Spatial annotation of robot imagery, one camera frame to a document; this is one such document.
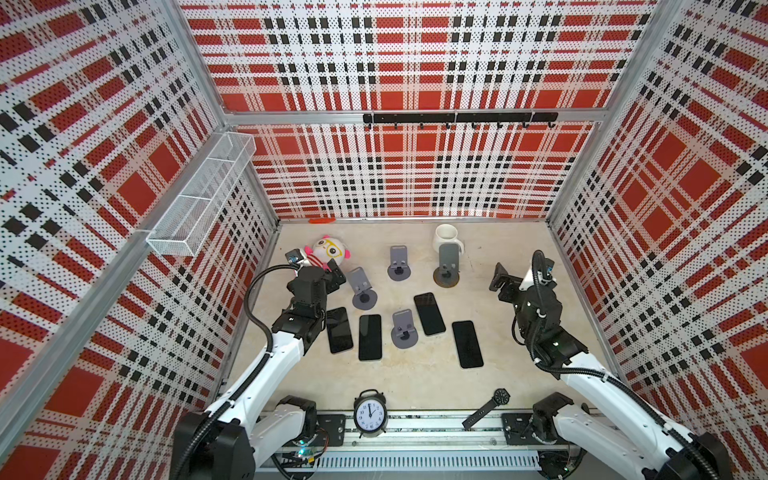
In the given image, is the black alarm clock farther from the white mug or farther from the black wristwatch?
the white mug

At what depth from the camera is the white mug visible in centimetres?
107

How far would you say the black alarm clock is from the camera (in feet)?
2.40

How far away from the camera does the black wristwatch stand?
2.52 feet

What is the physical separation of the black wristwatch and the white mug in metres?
0.47
